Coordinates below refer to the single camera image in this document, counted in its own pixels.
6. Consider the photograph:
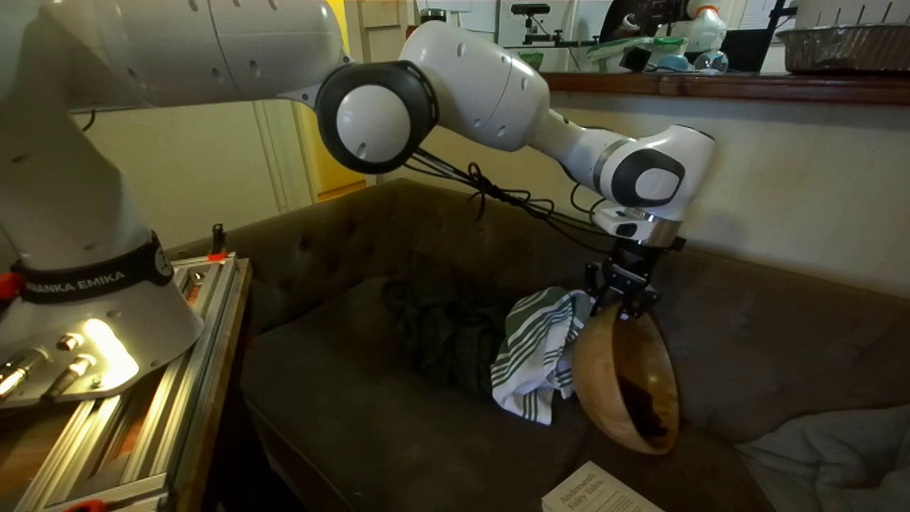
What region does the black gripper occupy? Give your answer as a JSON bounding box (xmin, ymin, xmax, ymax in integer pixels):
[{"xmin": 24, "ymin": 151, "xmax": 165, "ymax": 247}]
[{"xmin": 584, "ymin": 238, "xmax": 668, "ymax": 324}]

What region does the wooden bowl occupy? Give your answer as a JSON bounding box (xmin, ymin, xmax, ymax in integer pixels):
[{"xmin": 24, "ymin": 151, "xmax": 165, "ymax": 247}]
[{"xmin": 569, "ymin": 299, "xmax": 685, "ymax": 457}]

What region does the brown couch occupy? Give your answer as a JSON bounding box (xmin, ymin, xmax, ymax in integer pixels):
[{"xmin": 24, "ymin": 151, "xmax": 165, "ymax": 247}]
[{"xmin": 169, "ymin": 176, "xmax": 910, "ymax": 512}]

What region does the green white striped cloth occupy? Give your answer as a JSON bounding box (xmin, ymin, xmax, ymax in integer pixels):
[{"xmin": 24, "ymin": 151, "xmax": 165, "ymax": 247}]
[{"xmin": 490, "ymin": 284, "xmax": 600, "ymax": 426}]

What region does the black crumpled garment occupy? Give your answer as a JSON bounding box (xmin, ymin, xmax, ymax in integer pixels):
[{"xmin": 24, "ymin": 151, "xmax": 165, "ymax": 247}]
[{"xmin": 381, "ymin": 271, "xmax": 517, "ymax": 398}]

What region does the white paper booklet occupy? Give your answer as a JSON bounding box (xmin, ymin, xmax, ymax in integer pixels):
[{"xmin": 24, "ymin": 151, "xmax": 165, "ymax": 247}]
[{"xmin": 540, "ymin": 457, "xmax": 667, "ymax": 512}]

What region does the dark wooden counter ledge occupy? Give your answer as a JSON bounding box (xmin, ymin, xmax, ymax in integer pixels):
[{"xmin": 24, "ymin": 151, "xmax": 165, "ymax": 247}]
[{"xmin": 540, "ymin": 68, "xmax": 910, "ymax": 109}]

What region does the green cup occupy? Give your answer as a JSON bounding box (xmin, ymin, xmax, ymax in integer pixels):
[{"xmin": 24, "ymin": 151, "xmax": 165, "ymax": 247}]
[{"xmin": 651, "ymin": 33, "xmax": 691, "ymax": 73}]

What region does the grey pillow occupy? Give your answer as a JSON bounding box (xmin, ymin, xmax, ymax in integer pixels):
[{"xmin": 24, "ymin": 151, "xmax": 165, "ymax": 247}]
[{"xmin": 736, "ymin": 405, "xmax": 910, "ymax": 512}]

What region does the white plastic jug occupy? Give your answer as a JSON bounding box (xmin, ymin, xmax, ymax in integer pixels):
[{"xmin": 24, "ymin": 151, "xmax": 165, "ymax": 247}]
[{"xmin": 684, "ymin": 4, "xmax": 732, "ymax": 56}]

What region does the metal tray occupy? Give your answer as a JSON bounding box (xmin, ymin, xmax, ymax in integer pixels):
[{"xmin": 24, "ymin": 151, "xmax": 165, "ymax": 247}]
[{"xmin": 776, "ymin": 22, "xmax": 910, "ymax": 76}]

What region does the small black red knob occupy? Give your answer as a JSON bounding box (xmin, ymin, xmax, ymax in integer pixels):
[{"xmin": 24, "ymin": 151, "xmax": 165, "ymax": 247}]
[{"xmin": 207, "ymin": 218, "xmax": 233, "ymax": 264}]

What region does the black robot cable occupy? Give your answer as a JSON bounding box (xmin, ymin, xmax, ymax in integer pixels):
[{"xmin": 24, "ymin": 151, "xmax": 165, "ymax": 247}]
[{"xmin": 402, "ymin": 149, "xmax": 620, "ymax": 255}]

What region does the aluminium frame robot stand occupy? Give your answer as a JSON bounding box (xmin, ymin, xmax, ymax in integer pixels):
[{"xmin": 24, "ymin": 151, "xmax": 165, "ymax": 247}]
[{"xmin": 0, "ymin": 250, "xmax": 257, "ymax": 512}]

